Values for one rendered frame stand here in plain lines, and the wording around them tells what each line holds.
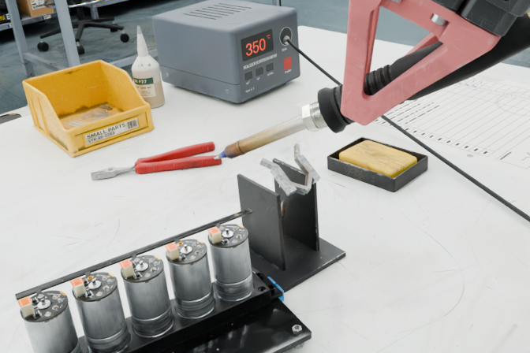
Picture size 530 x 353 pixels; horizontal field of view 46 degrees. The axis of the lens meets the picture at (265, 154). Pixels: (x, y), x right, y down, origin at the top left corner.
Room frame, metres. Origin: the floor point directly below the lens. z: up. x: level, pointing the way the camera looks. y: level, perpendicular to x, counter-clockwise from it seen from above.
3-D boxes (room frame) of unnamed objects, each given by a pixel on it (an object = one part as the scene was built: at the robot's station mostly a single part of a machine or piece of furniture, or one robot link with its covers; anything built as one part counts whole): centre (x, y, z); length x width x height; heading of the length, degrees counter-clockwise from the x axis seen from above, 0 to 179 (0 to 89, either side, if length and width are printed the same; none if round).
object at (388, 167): (0.51, -0.10, 0.76); 0.07 x 0.05 x 0.02; 43
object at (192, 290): (0.31, 0.05, 0.79); 0.02 x 0.02 x 0.05
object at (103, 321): (0.28, 0.10, 0.79); 0.02 x 0.02 x 0.05
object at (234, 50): (0.78, 0.04, 0.80); 0.15 x 0.12 x 0.10; 44
